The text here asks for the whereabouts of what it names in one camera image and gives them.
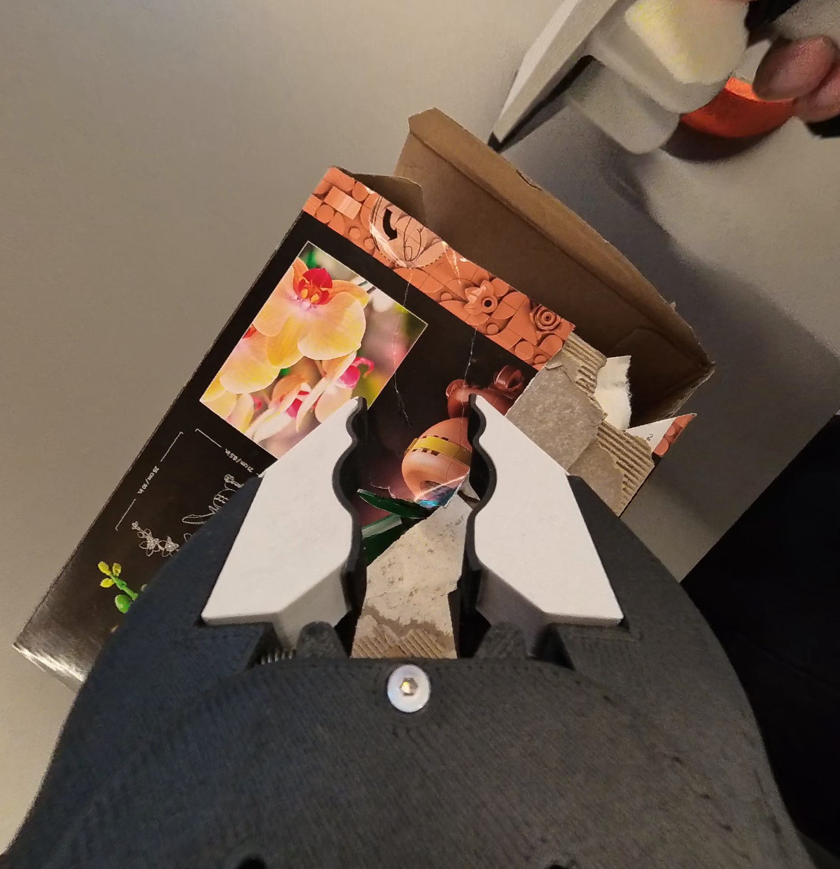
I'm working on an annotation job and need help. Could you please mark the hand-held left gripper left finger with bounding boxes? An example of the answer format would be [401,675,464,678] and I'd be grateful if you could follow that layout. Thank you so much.
[202,396,367,653]

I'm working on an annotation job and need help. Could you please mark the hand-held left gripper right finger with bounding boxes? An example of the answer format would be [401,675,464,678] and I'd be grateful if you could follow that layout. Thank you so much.
[464,393,625,654]

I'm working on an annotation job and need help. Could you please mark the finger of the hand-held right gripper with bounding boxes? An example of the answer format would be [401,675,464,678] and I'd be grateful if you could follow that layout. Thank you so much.
[491,0,624,146]

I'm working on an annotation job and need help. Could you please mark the orange masking tape roll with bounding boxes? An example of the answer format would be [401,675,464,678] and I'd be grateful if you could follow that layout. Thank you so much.
[680,76,797,139]

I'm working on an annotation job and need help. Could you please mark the black orchid lego box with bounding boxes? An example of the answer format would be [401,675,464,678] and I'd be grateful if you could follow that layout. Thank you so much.
[12,108,716,689]

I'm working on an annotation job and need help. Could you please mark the person's right hand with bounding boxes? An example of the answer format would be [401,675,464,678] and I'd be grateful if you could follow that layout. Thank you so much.
[755,33,840,124]

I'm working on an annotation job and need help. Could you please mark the person's black jacket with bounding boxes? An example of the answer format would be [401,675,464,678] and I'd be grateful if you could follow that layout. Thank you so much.
[680,407,840,869]

